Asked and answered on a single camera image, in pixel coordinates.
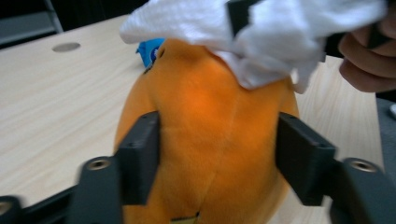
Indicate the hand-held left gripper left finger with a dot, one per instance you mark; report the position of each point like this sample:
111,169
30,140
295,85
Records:
140,155

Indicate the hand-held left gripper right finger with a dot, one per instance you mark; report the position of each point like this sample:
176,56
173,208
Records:
305,161

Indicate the white wet wipe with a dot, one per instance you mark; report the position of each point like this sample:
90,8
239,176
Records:
280,40

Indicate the orange plush toy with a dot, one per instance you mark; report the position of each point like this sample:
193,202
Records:
214,130

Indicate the blue wet wipes pack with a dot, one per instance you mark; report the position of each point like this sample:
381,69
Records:
148,53

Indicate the white metal stand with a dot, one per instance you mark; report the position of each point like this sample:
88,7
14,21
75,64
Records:
25,29

